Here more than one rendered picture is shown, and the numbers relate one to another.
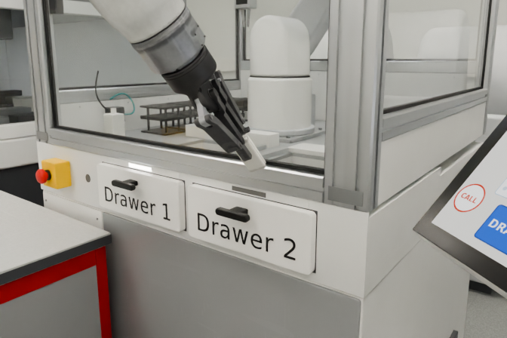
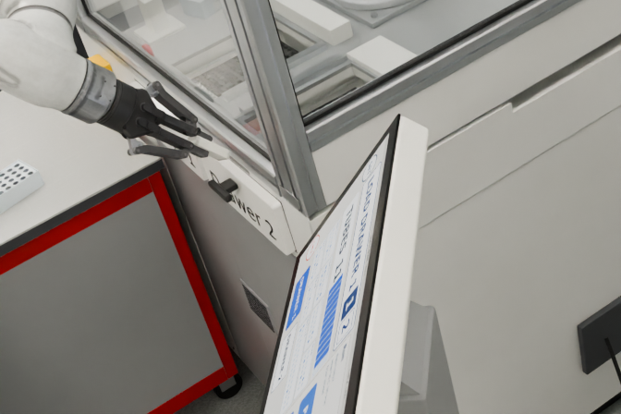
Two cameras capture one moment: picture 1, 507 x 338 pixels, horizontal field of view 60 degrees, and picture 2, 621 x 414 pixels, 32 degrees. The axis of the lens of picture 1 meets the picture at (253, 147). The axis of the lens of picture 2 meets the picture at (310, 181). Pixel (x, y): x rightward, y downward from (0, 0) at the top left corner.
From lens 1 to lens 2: 132 cm
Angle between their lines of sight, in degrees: 36
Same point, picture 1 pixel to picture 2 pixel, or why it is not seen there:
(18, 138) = not seen: outside the picture
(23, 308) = (83, 242)
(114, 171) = not seen: hidden behind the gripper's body
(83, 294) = (146, 222)
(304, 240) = (275, 226)
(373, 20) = (257, 62)
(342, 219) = (296, 216)
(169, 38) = (77, 109)
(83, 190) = not seen: hidden behind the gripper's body
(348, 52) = (253, 79)
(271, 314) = (286, 275)
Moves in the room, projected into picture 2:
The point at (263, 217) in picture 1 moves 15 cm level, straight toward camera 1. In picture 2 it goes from (248, 196) to (211, 253)
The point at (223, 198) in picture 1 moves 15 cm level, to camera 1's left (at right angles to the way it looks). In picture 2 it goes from (220, 165) to (148, 163)
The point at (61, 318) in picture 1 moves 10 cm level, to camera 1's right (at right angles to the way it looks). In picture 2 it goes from (127, 246) to (166, 249)
